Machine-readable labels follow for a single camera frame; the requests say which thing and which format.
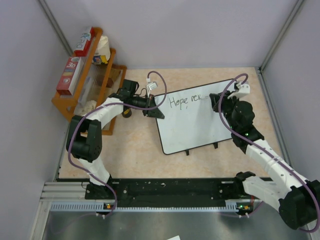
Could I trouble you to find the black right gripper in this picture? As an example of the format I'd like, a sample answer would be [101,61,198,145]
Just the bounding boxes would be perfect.
[210,90,241,132]

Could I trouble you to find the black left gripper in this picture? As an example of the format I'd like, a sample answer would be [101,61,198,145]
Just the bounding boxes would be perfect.
[130,94,164,120]

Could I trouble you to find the white whiteboard black frame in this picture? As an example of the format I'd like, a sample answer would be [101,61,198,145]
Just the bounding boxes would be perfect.
[156,79,231,155]

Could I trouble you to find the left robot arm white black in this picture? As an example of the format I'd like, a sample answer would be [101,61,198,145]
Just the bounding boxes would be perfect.
[66,78,165,199]

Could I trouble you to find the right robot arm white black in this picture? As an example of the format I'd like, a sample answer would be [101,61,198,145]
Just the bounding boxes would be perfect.
[209,91,320,232]

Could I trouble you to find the orange wooden shelf rack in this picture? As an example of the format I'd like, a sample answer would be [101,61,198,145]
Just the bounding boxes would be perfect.
[51,27,127,121]

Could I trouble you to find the lower red foil box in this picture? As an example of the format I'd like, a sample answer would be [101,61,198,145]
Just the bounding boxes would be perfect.
[56,56,83,96]

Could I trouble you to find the upper red white box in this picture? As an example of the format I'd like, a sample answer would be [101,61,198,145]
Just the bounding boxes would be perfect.
[74,26,95,57]

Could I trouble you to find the white paper sheet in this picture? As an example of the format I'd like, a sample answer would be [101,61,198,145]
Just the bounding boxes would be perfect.
[167,235,181,240]

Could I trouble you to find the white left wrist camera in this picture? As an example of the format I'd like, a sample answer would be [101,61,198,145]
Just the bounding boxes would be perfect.
[145,77,158,97]

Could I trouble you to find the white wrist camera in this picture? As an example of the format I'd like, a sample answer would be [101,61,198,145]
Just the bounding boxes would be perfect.
[227,81,251,99]
[145,77,158,97]

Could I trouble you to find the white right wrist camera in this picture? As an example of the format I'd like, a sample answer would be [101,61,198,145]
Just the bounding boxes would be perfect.
[227,81,251,99]

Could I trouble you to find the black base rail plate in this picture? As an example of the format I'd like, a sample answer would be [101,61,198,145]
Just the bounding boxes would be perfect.
[85,178,252,208]

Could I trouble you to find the grey slotted cable duct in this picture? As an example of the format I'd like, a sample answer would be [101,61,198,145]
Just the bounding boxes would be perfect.
[49,199,253,213]

